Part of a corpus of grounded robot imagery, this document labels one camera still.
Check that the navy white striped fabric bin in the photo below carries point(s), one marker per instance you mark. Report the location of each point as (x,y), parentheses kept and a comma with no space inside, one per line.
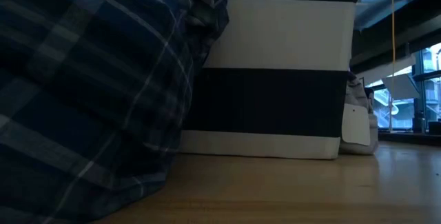
(275,34)

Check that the grey garment with white tag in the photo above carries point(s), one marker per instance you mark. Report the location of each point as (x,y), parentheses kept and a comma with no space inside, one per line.
(356,93)

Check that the navy plaid shirt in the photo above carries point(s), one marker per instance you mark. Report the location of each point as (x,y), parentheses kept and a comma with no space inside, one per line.
(86,79)

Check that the white hanging sheet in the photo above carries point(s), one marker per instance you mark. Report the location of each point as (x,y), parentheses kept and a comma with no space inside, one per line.
(401,86)

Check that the dark low shelf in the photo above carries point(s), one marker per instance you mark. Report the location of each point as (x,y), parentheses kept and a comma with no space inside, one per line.
(410,138)

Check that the dark box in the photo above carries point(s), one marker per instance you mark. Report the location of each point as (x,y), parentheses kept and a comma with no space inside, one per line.
(435,127)

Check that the glass window with dark frame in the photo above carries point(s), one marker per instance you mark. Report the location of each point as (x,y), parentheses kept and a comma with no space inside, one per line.
(432,89)

